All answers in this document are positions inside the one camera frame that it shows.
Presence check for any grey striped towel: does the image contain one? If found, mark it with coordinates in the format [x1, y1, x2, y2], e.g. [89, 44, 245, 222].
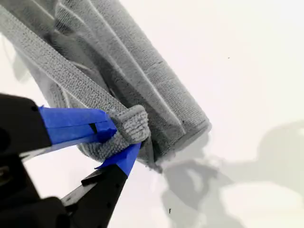
[0, 0, 212, 173]

